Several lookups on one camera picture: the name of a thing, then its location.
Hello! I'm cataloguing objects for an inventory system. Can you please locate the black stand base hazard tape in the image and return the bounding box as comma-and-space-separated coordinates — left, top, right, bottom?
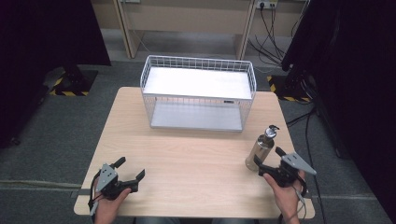
42, 64, 99, 97
266, 70, 314, 104

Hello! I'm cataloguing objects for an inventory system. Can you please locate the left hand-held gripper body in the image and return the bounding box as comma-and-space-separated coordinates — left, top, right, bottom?
94, 162, 139, 201

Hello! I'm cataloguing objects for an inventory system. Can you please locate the black cable bundle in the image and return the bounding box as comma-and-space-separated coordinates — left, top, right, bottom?
247, 3, 309, 68

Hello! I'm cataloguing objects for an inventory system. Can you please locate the white wall power socket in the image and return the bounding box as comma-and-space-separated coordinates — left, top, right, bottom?
256, 0, 278, 9

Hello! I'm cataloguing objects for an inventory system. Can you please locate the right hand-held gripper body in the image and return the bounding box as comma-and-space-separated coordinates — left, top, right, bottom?
258, 151, 318, 189

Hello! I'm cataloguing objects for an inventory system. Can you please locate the long black floor cable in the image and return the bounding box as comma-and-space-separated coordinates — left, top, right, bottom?
285, 104, 329, 224

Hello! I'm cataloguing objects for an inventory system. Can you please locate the white wire shelf rack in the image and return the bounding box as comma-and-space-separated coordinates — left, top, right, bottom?
139, 54, 258, 133

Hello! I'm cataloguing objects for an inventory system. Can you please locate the person's left hand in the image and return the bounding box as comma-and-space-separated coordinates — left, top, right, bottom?
93, 187, 133, 222

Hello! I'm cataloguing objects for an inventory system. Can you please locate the left hand-held gripper cable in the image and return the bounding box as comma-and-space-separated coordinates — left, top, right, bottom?
88, 177, 102, 222

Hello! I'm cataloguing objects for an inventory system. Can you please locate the hand-held gripper cable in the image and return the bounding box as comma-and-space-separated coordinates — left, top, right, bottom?
290, 174, 310, 222
88, 177, 102, 222

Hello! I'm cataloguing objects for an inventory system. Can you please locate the right hand-held gripper cable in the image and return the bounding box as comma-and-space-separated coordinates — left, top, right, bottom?
290, 174, 310, 222

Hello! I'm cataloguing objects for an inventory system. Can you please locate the glass pump bottle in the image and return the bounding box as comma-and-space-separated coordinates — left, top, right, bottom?
245, 124, 280, 173

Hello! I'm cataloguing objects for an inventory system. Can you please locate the black curtain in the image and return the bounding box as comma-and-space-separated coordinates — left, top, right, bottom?
280, 0, 396, 223
0, 0, 112, 149

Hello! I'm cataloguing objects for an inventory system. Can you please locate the person's right hand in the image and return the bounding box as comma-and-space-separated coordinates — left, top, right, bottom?
262, 169, 308, 221

